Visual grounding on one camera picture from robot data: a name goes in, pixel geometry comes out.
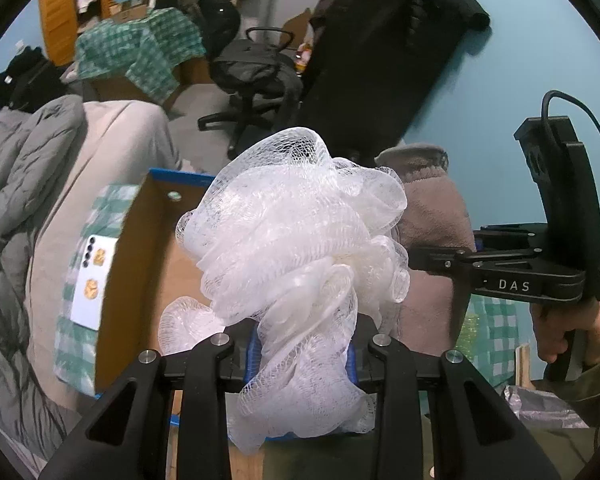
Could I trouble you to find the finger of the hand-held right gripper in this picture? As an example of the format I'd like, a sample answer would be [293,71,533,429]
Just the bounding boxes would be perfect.
[474,225,536,248]
[407,246,481,288]

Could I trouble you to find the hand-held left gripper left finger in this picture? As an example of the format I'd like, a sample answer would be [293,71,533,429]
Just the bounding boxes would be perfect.
[39,332,263,480]

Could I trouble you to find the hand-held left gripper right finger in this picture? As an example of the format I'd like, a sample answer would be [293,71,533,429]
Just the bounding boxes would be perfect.
[347,334,563,480]

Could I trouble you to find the grey-brown fleece cloth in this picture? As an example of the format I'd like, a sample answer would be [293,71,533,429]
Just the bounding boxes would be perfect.
[375,144,478,346]

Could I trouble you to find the cardboard box with blue rim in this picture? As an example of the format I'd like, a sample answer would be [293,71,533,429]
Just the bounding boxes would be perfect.
[94,168,263,426]

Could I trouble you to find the white mesh bath loofah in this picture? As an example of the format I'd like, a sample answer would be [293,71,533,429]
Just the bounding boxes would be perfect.
[158,126,411,456]

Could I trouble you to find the green checkered cloth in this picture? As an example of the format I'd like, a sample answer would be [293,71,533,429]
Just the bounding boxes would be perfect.
[75,7,207,106]
[54,184,141,396]

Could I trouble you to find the wooden slat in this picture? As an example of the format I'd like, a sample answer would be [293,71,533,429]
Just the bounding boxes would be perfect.
[516,344,537,392]

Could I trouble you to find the white smartphone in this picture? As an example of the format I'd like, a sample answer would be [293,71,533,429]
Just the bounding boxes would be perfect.
[71,235,119,332]

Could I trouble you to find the silver plastic bag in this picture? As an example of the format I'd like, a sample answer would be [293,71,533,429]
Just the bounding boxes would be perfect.
[502,385,597,429]

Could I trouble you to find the olive trousers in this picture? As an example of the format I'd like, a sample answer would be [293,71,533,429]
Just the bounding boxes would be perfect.
[262,400,600,480]

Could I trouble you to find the black hanging jacket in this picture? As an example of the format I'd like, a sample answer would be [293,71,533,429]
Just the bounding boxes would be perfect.
[299,0,491,163]

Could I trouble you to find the black office chair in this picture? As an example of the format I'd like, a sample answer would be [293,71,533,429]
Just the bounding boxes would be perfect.
[197,26,306,161]

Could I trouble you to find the grey puffer quilt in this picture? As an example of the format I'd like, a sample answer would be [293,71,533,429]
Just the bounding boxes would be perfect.
[0,95,88,463]

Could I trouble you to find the black backpack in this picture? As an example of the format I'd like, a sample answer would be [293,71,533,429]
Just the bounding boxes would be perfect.
[211,40,301,96]

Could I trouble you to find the large cardboard box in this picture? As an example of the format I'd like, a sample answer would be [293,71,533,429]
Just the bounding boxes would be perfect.
[87,55,213,111]

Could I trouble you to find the black hanging bag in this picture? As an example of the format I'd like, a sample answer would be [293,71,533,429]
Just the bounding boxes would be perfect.
[155,0,242,58]

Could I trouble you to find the black cloth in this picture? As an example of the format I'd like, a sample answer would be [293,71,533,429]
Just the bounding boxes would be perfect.
[0,46,68,113]

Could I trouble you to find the small cardboard box blue tape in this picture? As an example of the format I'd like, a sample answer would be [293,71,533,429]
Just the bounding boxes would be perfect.
[107,0,149,23]

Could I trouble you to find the orange wooden wardrobe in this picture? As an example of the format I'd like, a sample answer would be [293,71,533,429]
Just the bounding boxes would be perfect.
[37,0,156,68]

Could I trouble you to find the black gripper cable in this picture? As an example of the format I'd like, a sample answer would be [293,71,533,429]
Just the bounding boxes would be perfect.
[541,91,600,171]

